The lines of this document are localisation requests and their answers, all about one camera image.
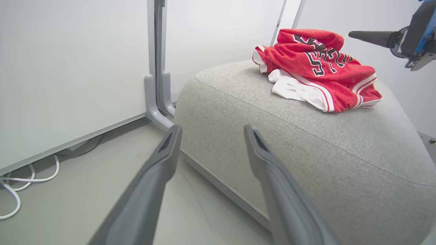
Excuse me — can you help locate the wide white partition panel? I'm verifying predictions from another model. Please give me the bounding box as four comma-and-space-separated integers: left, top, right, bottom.
0, 0, 160, 176

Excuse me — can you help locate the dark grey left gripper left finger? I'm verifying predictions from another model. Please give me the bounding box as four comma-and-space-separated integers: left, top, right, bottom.
88, 125, 183, 245

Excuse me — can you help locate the red basketball jersey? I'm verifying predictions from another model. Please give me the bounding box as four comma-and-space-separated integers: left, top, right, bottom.
252, 29, 383, 113

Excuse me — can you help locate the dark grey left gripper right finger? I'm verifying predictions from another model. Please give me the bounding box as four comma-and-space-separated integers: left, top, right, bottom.
244, 124, 341, 245

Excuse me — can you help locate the grey partition foot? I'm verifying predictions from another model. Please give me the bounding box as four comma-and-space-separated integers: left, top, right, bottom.
161, 70, 176, 119
144, 73, 175, 130

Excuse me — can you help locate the white looped floor cable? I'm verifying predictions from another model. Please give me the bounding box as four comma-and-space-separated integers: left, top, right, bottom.
0, 155, 60, 220

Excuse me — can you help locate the narrow white partition panel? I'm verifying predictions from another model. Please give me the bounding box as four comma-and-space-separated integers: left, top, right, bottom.
160, 0, 286, 102

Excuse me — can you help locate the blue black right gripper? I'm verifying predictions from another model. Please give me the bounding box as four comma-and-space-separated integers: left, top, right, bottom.
348, 0, 436, 72

